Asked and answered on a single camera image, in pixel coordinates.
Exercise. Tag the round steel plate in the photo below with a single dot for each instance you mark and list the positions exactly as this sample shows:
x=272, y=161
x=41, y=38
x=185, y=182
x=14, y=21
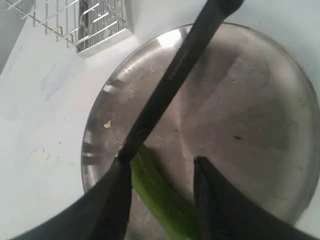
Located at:
x=246, y=105

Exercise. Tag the chrome wire utensil holder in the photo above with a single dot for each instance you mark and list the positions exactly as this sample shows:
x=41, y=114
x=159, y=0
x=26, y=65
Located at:
x=88, y=26

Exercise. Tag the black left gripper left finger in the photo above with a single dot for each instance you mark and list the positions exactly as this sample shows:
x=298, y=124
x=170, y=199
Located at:
x=101, y=214

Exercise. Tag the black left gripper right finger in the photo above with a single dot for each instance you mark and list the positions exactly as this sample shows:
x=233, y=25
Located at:
x=224, y=213

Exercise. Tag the small pale food scrap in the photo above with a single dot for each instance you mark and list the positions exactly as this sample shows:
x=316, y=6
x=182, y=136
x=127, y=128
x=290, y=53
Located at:
x=108, y=124

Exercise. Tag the green cucumber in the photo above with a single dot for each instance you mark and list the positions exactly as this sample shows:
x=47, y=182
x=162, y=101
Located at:
x=172, y=211

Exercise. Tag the black knife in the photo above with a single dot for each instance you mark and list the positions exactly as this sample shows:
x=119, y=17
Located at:
x=212, y=15

